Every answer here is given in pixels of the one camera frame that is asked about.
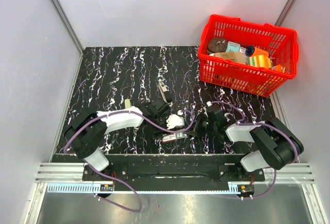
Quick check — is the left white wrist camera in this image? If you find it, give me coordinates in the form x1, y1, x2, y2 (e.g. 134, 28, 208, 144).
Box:
166, 110, 185, 130

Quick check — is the orange small box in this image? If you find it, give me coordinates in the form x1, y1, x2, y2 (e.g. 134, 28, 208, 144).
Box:
271, 65, 285, 73

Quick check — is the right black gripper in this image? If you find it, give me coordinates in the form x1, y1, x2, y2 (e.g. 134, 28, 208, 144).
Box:
184, 113, 217, 138

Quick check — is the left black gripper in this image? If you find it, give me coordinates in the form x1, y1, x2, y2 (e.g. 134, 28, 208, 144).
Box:
151, 113, 173, 139

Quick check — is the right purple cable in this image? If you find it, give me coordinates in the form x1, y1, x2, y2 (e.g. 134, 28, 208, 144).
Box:
210, 101, 300, 200

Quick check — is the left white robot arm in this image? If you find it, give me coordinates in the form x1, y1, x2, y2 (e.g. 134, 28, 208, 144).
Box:
63, 99, 171, 180

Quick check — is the beige stapler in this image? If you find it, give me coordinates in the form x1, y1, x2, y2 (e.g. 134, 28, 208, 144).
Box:
124, 99, 131, 108

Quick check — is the red plastic basket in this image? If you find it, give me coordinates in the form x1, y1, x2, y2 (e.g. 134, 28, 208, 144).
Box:
198, 14, 299, 97

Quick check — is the blue capped orange bottle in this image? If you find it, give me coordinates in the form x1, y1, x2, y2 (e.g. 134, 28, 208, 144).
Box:
245, 46, 269, 57

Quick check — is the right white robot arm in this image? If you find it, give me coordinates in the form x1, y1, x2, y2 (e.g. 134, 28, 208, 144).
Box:
191, 101, 304, 181

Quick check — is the brown round object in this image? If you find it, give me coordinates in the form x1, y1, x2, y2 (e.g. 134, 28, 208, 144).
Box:
207, 38, 228, 54

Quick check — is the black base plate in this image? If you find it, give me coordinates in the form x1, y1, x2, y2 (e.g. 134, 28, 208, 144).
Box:
82, 154, 265, 193

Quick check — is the yellow green sponge pack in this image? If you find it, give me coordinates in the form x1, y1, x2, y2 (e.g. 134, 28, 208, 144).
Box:
249, 55, 273, 69

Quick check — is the aluminium rail frame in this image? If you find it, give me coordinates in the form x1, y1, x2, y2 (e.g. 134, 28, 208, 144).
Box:
35, 163, 317, 194

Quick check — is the red white staple box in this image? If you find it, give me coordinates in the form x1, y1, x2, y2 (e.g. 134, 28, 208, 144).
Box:
162, 133, 188, 143

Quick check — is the brown cardboard package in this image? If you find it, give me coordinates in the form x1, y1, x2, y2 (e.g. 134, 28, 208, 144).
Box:
209, 52, 249, 65

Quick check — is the teal small box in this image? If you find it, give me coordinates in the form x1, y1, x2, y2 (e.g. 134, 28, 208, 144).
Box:
226, 41, 241, 53

